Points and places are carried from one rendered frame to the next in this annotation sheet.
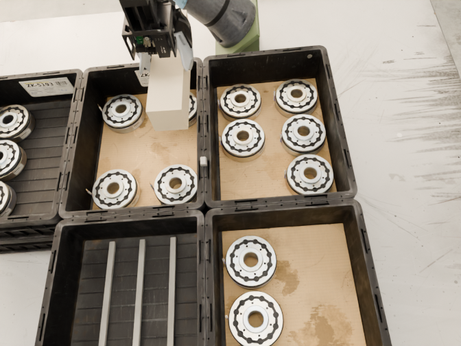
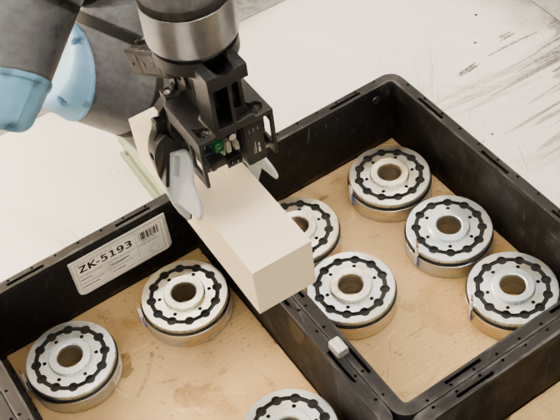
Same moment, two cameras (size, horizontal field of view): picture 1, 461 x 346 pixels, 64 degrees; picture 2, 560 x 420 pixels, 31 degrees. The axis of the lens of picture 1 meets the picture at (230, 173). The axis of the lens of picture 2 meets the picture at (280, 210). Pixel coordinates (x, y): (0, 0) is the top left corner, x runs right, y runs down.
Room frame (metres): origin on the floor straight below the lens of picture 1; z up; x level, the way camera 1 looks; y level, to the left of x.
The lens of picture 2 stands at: (-0.07, 0.40, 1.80)
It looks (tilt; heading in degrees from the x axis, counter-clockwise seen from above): 49 degrees down; 325
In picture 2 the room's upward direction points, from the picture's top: 8 degrees counter-clockwise
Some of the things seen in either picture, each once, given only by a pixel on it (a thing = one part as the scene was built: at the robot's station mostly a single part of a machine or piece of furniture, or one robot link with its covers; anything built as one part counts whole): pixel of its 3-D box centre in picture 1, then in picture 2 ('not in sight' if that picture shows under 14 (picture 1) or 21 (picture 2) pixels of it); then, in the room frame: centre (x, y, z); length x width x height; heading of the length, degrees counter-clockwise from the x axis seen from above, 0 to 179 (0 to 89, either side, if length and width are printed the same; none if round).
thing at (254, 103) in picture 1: (240, 100); (297, 229); (0.57, -0.06, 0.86); 0.10 x 0.10 x 0.01
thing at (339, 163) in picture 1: (271, 133); (397, 255); (0.45, -0.11, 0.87); 0.40 x 0.30 x 0.11; 173
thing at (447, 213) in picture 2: (303, 131); (448, 226); (0.44, -0.19, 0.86); 0.05 x 0.05 x 0.01
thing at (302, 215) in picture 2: (240, 99); (296, 227); (0.57, -0.06, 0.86); 0.05 x 0.05 x 0.01
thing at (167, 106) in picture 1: (171, 68); (218, 197); (0.51, 0.07, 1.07); 0.24 x 0.06 x 0.06; 171
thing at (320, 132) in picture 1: (303, 132); (448, 228); (0.44, -0.19, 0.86); 0.10 x 0.10 x 0.01
